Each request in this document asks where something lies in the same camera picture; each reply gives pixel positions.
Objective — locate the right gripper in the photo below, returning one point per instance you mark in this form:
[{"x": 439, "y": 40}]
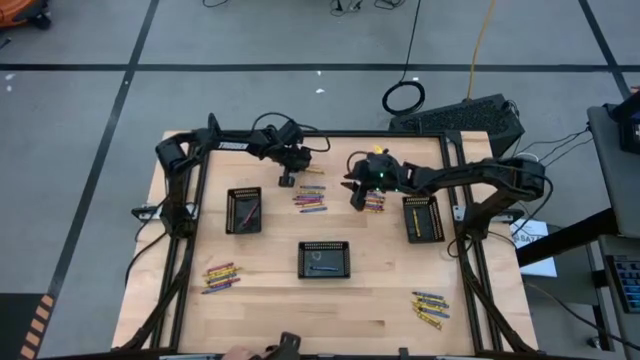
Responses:
[{"x": 380, "y": 172}]

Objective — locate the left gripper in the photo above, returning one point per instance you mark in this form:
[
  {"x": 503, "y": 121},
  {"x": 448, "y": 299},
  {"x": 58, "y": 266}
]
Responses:
[{"x": 295, "y": 159}]

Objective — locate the black plastic slotted basket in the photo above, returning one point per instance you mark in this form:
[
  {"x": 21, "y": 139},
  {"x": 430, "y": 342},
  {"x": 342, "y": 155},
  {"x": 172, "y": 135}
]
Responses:
[
  {"x": 306, "y": 260},
  {"x": 440, "y": 220},
  {"x": 230, "y": 210}
]

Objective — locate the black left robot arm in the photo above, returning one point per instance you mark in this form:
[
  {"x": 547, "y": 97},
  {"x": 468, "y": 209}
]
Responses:
[{"x": 205, "y": 142}]

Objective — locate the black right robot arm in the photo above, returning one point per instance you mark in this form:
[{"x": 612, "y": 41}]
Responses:
[{"x": 465, "y": 175}]

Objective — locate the black perforated computer case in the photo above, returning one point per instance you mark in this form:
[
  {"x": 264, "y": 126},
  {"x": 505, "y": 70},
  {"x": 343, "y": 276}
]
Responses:
[{"x": 460, "y": 117}]

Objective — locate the black handheld device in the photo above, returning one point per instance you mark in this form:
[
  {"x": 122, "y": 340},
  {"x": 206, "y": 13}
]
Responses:
[{"x": 287, "y": 345}]

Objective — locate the person's hand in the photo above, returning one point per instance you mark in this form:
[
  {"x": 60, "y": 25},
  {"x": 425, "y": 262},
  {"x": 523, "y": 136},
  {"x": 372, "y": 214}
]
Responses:
[{"x": 240, "y": 354}]

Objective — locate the white paper sheet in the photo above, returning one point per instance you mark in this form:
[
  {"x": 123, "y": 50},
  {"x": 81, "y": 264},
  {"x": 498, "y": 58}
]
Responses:
[{"x": 540, "y": 265}]

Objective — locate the silver aluminium extrusion bar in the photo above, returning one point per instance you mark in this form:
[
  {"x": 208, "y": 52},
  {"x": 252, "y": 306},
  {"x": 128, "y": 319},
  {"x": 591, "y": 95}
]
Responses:
[
  {"x": 457, "y": 358},
  {"x": 187, "y": 357}
]

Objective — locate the black desk crossbar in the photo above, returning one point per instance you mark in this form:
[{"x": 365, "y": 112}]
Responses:
[{"x": 565, "y": 239}]

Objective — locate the grey cart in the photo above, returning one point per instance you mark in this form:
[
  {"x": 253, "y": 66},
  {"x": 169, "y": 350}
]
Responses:
[{"x": 615, "y": 180}]

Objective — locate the black screen device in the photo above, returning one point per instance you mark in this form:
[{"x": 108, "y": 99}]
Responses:
[{"x": 631, "y": 135}]

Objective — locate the backlit keyboard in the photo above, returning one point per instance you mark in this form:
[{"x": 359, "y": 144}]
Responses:
[{"x": 627, "y": 285}]

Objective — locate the orange shop vacuum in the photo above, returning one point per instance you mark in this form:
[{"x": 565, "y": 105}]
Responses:
[{"x": 17, "y": 10}]

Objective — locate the black orange striped floor mat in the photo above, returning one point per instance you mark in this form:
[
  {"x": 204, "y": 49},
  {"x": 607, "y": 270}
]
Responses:
[{"x": 12, "y": 325}]

